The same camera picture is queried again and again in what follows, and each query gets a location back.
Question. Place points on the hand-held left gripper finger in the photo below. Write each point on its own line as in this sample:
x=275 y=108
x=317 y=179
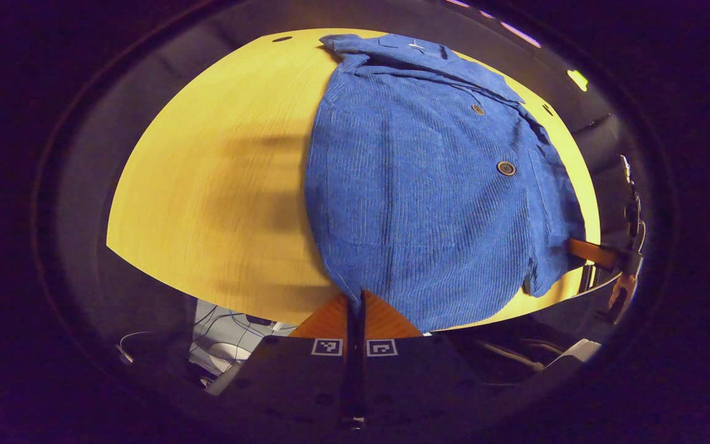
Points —
x=349 y=370
x=360 y=370

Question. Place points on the light grey object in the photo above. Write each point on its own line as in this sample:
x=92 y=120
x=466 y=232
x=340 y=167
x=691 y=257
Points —
x=574 y=353

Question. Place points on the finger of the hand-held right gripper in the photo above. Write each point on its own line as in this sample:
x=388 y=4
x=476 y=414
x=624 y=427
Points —
x=589 y=251

